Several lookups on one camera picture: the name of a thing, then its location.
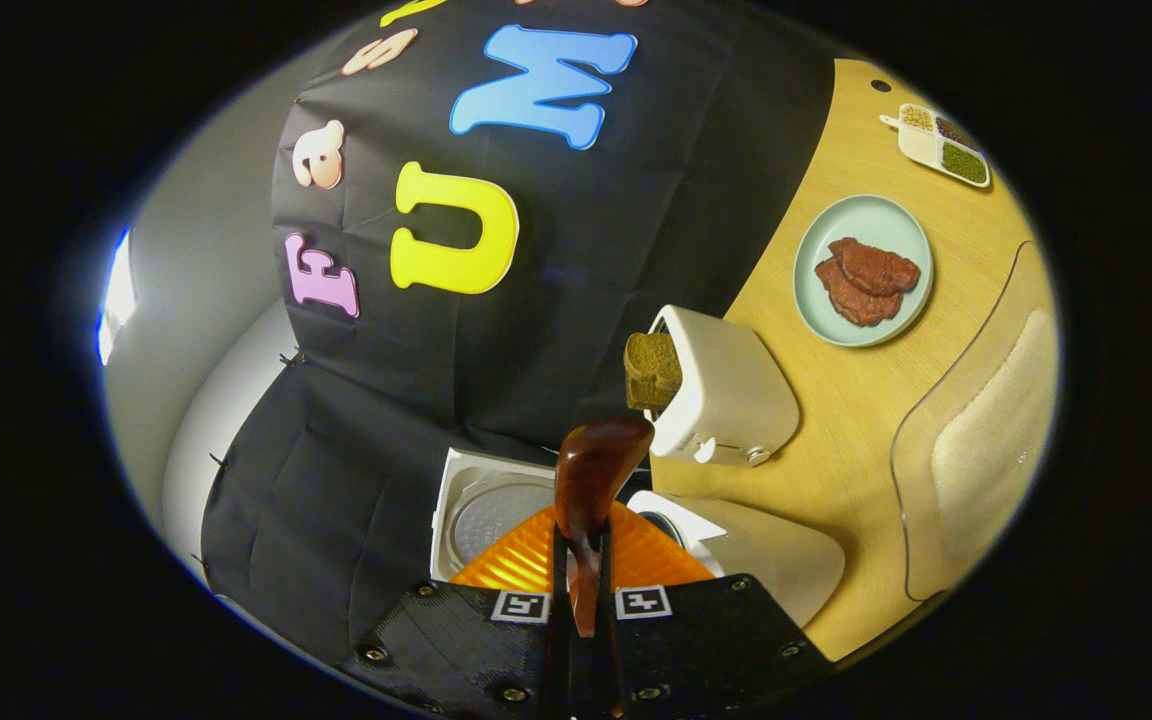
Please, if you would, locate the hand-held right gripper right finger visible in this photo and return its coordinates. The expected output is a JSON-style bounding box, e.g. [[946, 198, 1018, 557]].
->
[[591, 500, 832, 720]]

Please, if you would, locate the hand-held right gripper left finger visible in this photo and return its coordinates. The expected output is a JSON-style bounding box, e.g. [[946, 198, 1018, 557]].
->
[[336, 505, 582, 720]]

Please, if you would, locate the white rice cooker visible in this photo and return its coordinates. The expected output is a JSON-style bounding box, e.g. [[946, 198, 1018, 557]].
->
[[429, 447, 847, 629]]

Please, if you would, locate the brown wooden spoon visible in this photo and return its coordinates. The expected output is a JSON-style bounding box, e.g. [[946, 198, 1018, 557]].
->
[[553, 415, 655, 639]]

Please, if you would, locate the brown bread slice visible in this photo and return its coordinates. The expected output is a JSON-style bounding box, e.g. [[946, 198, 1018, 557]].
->
[[624, 331, 683, 412]]

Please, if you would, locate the white toaster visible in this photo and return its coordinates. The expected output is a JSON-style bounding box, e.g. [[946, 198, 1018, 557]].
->
[[648, 304, 800, 468]]

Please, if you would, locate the clear plastic container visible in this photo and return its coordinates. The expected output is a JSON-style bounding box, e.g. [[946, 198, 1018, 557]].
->
[[889, 238, 1062, 603]]

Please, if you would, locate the black backdrop cloth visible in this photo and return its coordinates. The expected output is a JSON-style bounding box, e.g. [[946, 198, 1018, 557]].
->
[[198, 0, 837, 666]]

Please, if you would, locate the light green plate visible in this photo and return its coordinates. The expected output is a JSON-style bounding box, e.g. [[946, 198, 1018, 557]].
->
[[793, 194, 935, 349]]

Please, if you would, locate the white divided seasoning tray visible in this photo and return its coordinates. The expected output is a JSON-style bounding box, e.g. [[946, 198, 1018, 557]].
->
[[879, 102, 993, 189]]

